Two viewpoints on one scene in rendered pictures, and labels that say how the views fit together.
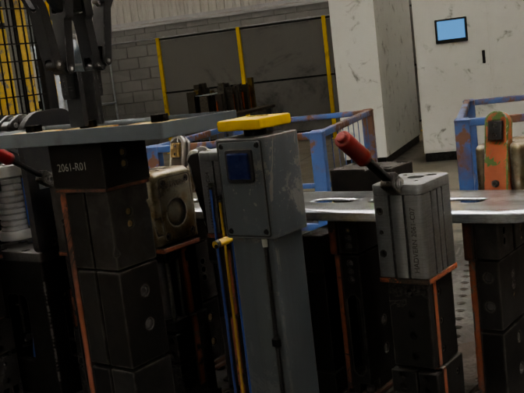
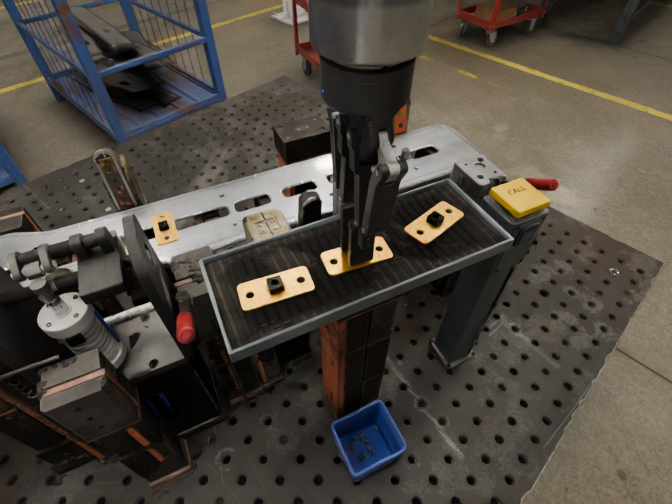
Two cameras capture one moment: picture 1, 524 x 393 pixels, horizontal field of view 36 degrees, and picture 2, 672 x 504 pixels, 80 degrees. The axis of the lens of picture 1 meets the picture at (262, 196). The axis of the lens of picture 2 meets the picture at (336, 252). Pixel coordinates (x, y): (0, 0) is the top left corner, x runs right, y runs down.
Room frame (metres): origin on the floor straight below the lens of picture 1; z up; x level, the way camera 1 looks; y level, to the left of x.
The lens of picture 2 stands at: (0.94, 0.51, 1.53)
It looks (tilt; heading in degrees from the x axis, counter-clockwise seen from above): 48 degrees down; 297
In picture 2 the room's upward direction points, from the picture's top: straight up
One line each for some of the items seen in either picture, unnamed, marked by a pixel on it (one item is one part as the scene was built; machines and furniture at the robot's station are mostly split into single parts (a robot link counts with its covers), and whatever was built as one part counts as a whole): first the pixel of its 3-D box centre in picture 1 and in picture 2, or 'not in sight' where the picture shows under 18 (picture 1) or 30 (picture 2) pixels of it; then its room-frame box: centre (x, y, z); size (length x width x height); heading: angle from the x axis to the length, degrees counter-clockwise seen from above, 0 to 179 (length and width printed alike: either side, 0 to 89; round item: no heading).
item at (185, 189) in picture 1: (174, 288); (280, 294); (1.25, 0.15, 0.89); 0.13 x 0.11 x 0.38; 143
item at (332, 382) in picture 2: (119, 302); (353, 345); (1.07, 0.21, 0.92); 0.10 x 0.08 x 0.45; 53
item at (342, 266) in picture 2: (88, 125); (356, 253); (1.07, 0.21, 1.17); 0.08 x 0.04 x 0.01; 48
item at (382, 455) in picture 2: not in sight; (366, 443); (1.00, 0.29, 0.74); 0.11 x 0.10 x 0.09; 53
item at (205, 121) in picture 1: (94, 131); (359, 254); (1.07, 0.21, 1.16); 0.37 x 0.14 x 0.02; 53
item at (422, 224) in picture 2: (159, 118); (435, 219); (1.00, 0.11, 1.17); 0.08 x 0.04 x 0.01; 70
